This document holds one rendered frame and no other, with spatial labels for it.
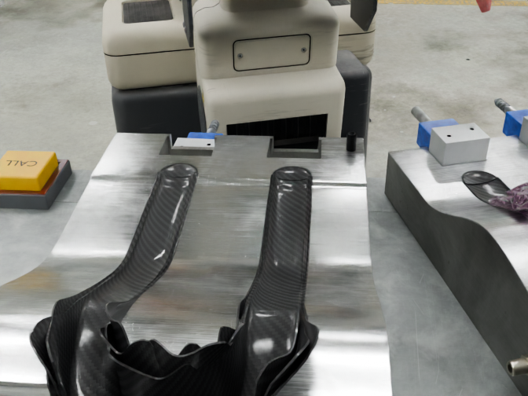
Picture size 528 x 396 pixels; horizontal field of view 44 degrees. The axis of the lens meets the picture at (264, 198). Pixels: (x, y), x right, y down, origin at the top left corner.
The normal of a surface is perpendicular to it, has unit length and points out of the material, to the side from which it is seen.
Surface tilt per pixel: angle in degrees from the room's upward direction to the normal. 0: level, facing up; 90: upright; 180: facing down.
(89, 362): 35
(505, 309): 90
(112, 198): 3
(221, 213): 4
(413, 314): 0
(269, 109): 98
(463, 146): 90
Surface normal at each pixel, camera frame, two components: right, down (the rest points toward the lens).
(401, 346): -0.03, -0.83
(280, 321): -0.15, -0.70
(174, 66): 0.19, 0.54
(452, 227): -0.98, 0.14
